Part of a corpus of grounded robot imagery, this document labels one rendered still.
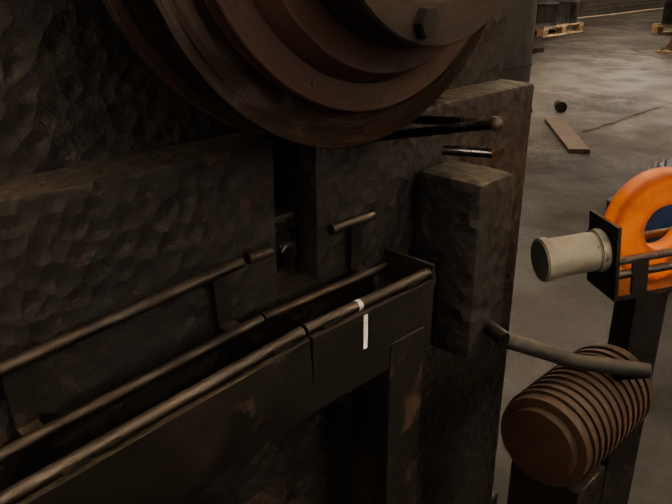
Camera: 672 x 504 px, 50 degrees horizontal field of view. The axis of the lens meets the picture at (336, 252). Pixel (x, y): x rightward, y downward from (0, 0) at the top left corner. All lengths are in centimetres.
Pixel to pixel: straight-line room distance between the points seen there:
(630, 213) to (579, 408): 26
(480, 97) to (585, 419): 44
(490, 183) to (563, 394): 29
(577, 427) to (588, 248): 23
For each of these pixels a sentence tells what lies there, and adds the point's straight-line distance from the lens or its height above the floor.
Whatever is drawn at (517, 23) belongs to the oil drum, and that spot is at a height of 77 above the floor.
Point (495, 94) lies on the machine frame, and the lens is 104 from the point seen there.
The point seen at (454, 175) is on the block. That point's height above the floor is 80.
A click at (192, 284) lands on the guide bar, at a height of 76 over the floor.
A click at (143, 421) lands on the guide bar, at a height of 70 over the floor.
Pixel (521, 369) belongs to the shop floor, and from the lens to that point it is 206.
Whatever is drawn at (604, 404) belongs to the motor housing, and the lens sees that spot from 100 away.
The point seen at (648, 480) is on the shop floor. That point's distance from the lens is 176.
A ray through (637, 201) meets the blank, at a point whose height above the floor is 75.
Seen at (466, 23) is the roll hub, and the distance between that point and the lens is 64.
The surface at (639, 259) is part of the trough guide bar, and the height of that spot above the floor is 67.
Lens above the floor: 104
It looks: 22 degrees down
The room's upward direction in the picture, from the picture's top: straight up
